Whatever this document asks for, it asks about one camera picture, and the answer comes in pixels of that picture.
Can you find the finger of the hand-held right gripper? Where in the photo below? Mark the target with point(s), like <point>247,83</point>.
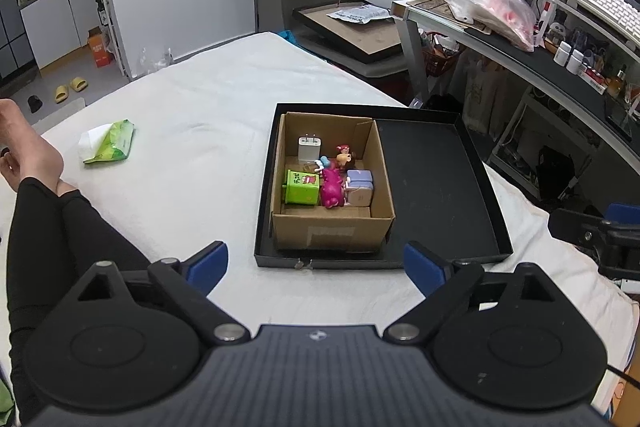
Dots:
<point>575,227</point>
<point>622,211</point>

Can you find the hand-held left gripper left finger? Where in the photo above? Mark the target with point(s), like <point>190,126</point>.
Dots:
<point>207,264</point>

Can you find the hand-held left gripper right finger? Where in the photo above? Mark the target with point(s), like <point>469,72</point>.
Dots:
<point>425,267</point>

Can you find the black shallow tray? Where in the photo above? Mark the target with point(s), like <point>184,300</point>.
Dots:
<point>430,177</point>

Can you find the cardboard box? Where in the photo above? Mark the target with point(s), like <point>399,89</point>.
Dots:
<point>330,229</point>

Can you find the purple and white charger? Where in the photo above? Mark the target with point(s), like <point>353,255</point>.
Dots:
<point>359,188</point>

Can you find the pink doll figure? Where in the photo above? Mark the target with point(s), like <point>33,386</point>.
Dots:
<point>331,193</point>

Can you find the green hexagonal container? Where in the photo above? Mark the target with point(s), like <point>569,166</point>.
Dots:
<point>302,188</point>

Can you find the brown-haired doll figure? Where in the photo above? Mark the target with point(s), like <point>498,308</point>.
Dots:
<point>344,155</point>

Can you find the small blue and white figure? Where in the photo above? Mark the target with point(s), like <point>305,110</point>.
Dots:
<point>323,163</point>

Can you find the white plug charger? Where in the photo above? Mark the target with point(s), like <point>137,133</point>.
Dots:
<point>309,148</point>

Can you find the black backpack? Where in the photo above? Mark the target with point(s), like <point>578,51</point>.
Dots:
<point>556,173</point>

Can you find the person's leg in black legging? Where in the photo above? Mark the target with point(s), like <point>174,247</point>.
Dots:
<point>55,247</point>

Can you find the green tissue pack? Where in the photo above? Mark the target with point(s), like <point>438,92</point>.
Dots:
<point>112,142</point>

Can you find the white bottle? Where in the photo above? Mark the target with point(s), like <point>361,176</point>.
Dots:
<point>564,53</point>
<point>575,61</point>

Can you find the beige tote bag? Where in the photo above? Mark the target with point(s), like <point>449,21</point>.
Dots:
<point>482,97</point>

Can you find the grey desk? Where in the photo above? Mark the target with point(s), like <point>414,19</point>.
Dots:
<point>540,67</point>

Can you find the red basket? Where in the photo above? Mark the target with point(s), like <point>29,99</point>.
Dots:
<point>440,58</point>

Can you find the person's bare foot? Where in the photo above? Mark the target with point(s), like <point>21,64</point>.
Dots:
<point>27,152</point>

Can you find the black shoe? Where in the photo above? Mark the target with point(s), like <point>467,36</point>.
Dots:
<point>34,103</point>

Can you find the black framed board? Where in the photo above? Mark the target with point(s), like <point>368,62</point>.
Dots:
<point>360,37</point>

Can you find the blue cloth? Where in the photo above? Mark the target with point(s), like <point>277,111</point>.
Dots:
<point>288,37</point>

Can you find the orange carton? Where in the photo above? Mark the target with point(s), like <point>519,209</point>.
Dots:
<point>99,48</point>

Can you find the clear plastic bag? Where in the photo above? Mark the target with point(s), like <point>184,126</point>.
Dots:
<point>480,2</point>

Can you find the grey plastic mailer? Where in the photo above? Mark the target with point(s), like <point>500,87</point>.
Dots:
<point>358,14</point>

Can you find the white cabinet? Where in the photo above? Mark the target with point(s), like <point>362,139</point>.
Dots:
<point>60,27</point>

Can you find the dark grid-panel door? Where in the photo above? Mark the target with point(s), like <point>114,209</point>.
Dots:
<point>12,7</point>

